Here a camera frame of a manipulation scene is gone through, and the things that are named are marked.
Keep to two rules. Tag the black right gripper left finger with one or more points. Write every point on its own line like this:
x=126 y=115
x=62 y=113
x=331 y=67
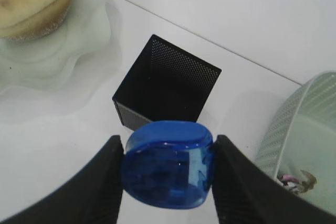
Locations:
x=93 y=195

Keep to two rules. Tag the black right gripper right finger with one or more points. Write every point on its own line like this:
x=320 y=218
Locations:
x=244 y=194

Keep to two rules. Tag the long paper piece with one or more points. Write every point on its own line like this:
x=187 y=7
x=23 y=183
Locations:
x=297 y=185

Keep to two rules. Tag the bread roll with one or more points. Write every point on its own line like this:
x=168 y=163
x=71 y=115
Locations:
x=30 y=19

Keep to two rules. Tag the pale green plastic basket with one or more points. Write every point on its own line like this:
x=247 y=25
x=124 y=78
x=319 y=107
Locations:
x=301 y=136

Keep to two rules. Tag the black mesh pen holder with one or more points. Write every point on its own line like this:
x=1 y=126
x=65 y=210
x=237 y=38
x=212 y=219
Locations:
x=164 y=83

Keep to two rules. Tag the pale green wavy glass plate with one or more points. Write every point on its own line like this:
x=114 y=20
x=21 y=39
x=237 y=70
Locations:
x=48 y=61

